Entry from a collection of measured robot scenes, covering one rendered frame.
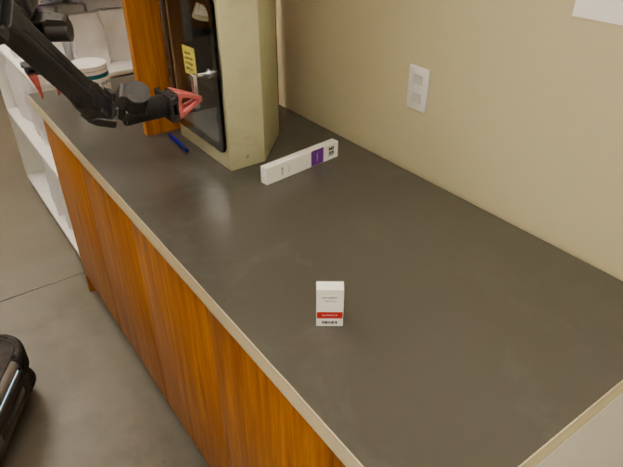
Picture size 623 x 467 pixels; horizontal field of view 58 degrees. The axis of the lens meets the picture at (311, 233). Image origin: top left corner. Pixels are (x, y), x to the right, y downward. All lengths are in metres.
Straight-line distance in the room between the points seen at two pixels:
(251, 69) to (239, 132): 0.17
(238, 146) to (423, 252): 0.60
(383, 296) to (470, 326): 0.17
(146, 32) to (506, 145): 1.04
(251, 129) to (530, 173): 0.72
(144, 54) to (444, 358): 1.23
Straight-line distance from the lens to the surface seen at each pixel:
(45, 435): 2.25
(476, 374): 0.99
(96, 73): 2.09
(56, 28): 1.73
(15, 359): 2.20
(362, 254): 1.22
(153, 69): 1.80
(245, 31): 1.48
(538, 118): 1.33
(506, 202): 1.43
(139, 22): 1.76
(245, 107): 1.53
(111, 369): 2.39
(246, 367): 1.18
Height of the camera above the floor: 1.64
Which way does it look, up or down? 33 degrees down
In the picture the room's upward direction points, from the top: straight up
